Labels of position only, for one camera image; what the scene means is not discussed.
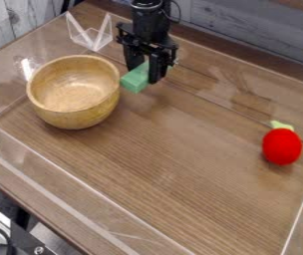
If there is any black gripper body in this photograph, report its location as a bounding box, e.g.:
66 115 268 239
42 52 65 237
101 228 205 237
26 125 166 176
116 0 177 65

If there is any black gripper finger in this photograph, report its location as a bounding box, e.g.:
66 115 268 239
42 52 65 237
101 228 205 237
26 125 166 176
124 45 145 71
149 52 168 84

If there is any green rectangular block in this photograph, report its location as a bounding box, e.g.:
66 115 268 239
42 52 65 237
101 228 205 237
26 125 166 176
120 60 173 95

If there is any wooden bowl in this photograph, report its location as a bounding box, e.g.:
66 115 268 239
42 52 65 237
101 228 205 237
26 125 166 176
26 55 120 129

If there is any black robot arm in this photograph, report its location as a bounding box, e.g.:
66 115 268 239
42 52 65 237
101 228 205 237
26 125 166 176
116 0 179 84

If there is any red plush strawberry toy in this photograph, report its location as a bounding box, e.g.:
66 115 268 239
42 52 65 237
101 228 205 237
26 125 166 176
261 121 303 165

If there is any black metal equipment base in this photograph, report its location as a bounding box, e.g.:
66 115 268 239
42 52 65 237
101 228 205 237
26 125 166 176
0 225 69 255

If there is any clear acrylic corner bracket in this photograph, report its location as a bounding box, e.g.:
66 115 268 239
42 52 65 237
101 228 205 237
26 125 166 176
65 12 113 52

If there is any clear acrylic tray wall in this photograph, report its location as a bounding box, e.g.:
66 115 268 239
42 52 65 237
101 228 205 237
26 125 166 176
0 128 193 255

